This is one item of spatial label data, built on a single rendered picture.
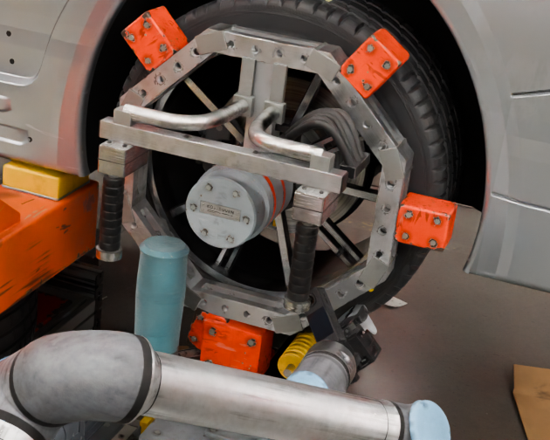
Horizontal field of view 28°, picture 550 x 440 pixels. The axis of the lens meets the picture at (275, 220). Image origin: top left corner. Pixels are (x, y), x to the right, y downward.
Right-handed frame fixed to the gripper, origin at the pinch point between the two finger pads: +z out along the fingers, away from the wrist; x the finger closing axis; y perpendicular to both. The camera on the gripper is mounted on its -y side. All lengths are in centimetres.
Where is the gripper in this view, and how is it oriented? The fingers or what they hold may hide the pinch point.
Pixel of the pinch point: (356, 306)
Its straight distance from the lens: 206.3
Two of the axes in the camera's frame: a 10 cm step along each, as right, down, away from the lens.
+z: 3.4, -3.2, 8.9
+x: 7.4, -4.9, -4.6
